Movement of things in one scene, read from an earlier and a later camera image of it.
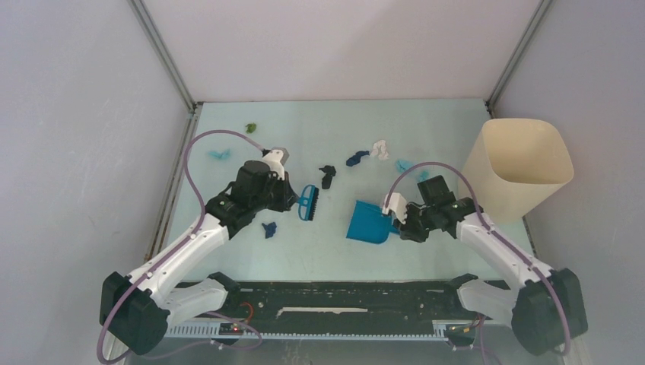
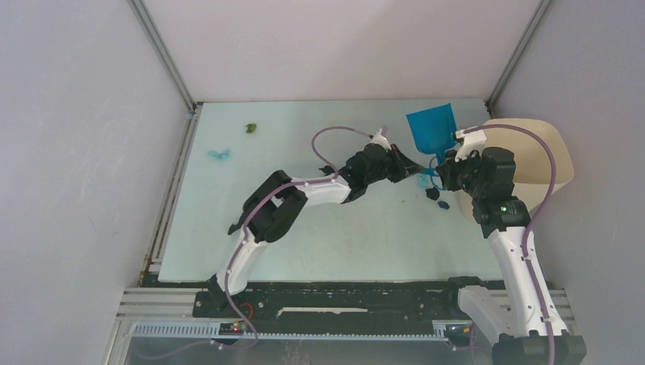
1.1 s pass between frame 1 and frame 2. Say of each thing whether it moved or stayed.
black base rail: stayed
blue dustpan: moved
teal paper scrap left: stayed
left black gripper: moved
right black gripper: moved
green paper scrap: stayed
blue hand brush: moved
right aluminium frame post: stayed
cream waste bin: stayed
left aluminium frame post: stayed
